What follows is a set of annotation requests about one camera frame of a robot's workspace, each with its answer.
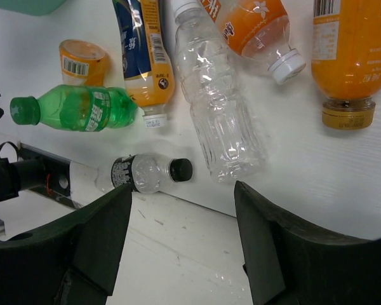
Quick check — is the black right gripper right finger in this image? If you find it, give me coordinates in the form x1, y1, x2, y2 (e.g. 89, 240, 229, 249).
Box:
234, 181, 381, 304

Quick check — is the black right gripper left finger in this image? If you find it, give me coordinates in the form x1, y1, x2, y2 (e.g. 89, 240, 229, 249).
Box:
0, 185, 132, 304

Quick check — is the green soda bottle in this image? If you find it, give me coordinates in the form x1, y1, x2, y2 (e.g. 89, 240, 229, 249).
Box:
10, 85, 137, 132

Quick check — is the large clear plastic bottle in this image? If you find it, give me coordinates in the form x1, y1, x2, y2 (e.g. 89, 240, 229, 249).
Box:
171, 1, 265, 184

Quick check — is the green plastic bin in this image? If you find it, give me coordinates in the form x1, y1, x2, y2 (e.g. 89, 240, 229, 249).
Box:
0, 0, 66, 17

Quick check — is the small clear black-cap bottle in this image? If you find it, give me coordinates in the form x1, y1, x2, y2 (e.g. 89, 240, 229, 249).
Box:
95, 152, 193, 194

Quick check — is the small orange bottle left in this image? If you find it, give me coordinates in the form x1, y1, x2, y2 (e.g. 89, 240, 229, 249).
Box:
59, 39, 110, 86

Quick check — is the small orange bottle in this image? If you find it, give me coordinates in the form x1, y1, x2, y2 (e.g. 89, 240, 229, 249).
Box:
311, 0, 381, 130
59, 39, 110, 86

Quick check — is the blue label orange bottle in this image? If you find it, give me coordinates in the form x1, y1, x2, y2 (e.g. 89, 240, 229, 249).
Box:
112, 0, 175, 128

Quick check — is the small orange bottle right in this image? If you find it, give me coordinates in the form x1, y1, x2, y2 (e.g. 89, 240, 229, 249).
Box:
311, 0, 381, 130

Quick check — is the orange label clear bottle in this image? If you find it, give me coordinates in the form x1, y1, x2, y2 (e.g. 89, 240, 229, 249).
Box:
201, 0, 306, 85

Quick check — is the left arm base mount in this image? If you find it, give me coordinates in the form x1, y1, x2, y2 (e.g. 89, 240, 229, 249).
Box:
0, 142, 78, 209

